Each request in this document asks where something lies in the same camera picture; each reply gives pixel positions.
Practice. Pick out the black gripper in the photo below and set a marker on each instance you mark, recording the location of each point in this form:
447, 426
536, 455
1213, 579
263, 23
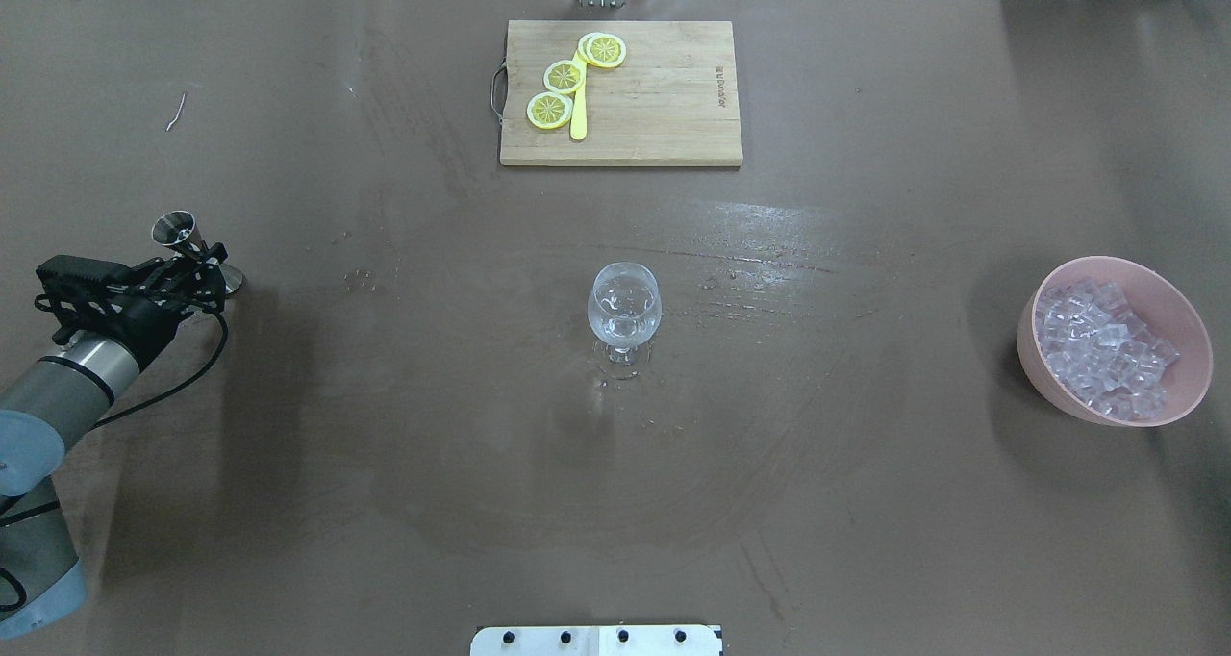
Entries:
138, 321

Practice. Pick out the steel double jigger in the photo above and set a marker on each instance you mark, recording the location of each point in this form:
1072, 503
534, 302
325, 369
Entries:
179, 232

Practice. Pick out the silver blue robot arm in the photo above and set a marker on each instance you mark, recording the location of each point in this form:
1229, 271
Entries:
46, 411

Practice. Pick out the clear wine glass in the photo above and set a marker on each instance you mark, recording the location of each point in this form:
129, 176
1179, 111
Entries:
625, 310

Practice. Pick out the pink bowl of ice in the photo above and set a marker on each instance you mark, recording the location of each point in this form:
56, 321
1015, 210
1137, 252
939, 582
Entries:
1111, 342

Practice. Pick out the middle lemon slice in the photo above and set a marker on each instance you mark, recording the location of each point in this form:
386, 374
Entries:
564, 77

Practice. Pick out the far lemon slice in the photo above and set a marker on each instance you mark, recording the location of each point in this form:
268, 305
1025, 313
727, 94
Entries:
602, 50

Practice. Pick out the bamboo cutting board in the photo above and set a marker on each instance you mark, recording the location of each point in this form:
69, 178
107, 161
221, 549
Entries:
674, 101

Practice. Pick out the lemon slice near handle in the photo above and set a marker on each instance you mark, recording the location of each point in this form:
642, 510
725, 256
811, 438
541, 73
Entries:
549, 110

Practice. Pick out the white camera pillar base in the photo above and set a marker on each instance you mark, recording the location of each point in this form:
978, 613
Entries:
614, 639

